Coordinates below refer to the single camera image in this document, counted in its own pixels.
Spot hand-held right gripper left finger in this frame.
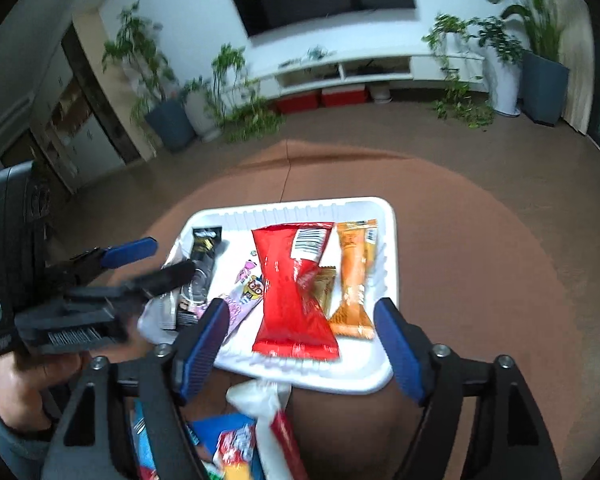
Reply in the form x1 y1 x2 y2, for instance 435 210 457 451
40 297 232 480

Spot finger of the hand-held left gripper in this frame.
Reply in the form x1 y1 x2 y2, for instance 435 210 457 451
102 259 197 307
55 237 159 275

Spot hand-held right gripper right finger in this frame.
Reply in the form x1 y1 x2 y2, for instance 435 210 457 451
373 296 564 480

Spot black snack packet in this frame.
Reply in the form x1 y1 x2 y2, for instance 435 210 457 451
172 226 224 331

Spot cartoon print snack packet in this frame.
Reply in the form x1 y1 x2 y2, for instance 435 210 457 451
215 255 266 333

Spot large red chip bag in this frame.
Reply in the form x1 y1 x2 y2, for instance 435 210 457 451
250 222 341 361

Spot orange snack packet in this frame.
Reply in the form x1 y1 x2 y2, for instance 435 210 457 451
327 219 379 340

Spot white plastic tray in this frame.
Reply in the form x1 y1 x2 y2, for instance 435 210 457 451
137 196 397 395

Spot gold snack packet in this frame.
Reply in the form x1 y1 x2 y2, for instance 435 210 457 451
312 266 337 313

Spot person's left hand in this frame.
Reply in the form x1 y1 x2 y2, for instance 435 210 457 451
0 350 89 434

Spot white crinkled snack packet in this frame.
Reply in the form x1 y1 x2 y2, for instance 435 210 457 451
226 379 308 480

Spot deep blue snack packet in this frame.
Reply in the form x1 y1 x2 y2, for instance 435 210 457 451
187 412 256 453

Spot small red pink snack packet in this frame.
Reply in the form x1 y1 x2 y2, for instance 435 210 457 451
212 422 258 468

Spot light blue snack packet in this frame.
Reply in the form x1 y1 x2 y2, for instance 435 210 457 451
130 400 153 480

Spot yellow snack packet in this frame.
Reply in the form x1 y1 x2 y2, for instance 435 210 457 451
222 462 263 480

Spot blue grey plant pot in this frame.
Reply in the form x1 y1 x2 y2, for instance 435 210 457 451
144 99 196 153

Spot white storage cabinet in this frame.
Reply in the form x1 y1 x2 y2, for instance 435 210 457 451
0 25 131 196

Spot white ribbed plant pot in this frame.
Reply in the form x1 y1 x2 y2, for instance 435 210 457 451
185 91 222 142

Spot small bushy green plant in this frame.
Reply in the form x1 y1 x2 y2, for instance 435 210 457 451
180 77 206 101

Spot tall leafy tree plant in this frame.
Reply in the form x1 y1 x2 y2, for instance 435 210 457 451
102 2 176 126

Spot red storage box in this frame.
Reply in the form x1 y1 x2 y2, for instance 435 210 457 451
274 92 321 115
321 85 368 108

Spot tall white plant pot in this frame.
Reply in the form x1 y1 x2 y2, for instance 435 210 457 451
485 55 523 116

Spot white television cabinet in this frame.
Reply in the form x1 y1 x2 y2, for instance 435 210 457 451
245 52 486 106

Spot square blue plant pot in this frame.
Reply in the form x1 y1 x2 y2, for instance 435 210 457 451
522 51 571 126

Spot trailing vine plant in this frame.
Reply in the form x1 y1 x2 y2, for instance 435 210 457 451
422 14 496 128

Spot bushy umbrella plant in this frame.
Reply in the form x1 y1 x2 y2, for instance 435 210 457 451
472 16 526 63

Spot beige curtain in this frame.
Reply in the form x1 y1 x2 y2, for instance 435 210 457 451
555 0 596 136

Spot large broad-leaf plant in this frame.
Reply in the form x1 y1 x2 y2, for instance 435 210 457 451
462 0 571 61

